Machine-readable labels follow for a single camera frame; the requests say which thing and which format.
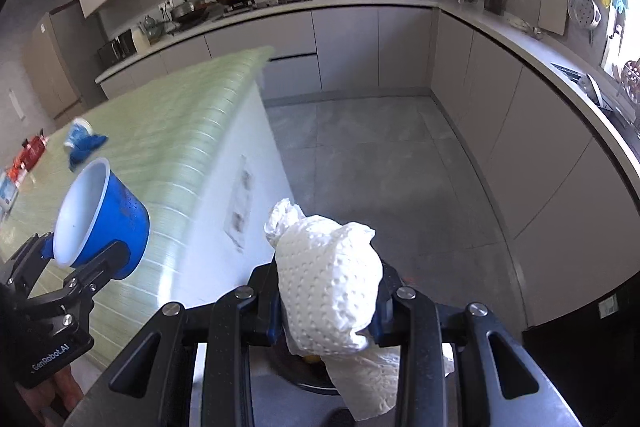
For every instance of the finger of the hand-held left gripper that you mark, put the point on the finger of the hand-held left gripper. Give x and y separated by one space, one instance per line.
102 269
30 262

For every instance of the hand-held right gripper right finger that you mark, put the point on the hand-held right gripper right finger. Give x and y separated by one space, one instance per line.
380 327

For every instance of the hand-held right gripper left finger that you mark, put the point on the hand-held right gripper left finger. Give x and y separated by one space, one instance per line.
274 327

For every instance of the yellow knitted cloth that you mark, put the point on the yellow knitted cloth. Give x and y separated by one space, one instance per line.
311 359

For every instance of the black trash bin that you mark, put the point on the black trash bin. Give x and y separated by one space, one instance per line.
310 382

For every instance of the white paper towel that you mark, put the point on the white paper towel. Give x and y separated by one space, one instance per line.
325 282

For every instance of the person's left hand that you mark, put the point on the person's left hand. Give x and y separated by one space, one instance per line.
67 389

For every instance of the white blue box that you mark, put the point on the white blue box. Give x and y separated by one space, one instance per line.
9 194

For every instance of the red snack packet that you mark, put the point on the red snack packet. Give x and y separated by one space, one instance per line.
30 154

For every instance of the green checked tablecloth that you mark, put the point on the green checked tablecloth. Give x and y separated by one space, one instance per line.
165 132

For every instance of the white kitchen island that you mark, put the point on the white kitchen island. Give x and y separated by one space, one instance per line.
257 127

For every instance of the tall beige cabinet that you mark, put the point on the tall beige cabinet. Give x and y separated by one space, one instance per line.
57 57

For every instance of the black microwave oven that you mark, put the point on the black microwave oven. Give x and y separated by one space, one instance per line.
116 48

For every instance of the white jar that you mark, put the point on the white jar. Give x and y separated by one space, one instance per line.
140 40

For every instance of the teal teapot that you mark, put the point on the teal teapot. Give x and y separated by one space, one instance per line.
151 31

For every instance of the steel pot with lid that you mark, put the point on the steel pot with lid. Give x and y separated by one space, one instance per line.
190 11

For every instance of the grey lower cabinets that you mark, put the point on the grey lower cabinets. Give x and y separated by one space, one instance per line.
400 52

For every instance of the steel sink faucet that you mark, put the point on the steel sink faucet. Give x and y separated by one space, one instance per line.
594 91

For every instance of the white cutting board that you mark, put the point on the white cutting board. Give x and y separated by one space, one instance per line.
554 9

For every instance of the white colander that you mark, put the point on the white colander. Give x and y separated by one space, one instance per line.
584 14

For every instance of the kitchen window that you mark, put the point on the kitchen window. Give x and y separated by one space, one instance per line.
630 32

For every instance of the hanging yellow blue cloths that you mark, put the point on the hanging yellow blue cloths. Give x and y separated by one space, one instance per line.
614 2

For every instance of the wall power socket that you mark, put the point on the wall power socket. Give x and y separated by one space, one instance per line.
240 207

